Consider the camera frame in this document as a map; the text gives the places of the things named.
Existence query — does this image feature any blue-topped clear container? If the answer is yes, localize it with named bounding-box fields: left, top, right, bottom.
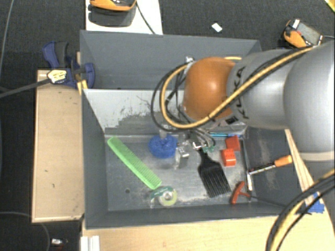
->
left=148, top=134, right=179, bottom=170

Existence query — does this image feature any black wide-tooth pick comb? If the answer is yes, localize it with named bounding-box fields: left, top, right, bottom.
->
left=197, top=149, right=232, bottom=199

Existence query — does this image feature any green comb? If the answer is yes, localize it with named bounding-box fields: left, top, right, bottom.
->
left=106, top=136, right=163, bottom=191

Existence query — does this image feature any green and white tape roll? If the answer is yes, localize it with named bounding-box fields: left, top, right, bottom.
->
left=149, top=185, right=178, bottom=208

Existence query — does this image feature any red toy brick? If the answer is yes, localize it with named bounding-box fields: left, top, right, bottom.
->
left=225, top=134, right=241, bottom=152
left=220, top=148, right=237, bottom=167

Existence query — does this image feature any grey metal bin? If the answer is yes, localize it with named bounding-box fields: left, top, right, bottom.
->
left=78, top=29, right=312, bottom=230

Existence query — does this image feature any pale wood board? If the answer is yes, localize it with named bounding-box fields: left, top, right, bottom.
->
left=31, top=69, right=86, bottom=223

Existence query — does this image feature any black cylinder on white bracket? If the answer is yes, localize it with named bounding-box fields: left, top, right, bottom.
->
left=192, top=137, right=210, bottom=150

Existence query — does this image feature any red T-handle hex key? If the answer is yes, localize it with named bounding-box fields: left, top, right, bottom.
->
left=229, top=180, right=286, bottom=208

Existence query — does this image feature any orange-handled metal tool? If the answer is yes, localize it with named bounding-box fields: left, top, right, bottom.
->
left=244, top=154, right=294, bottom=192

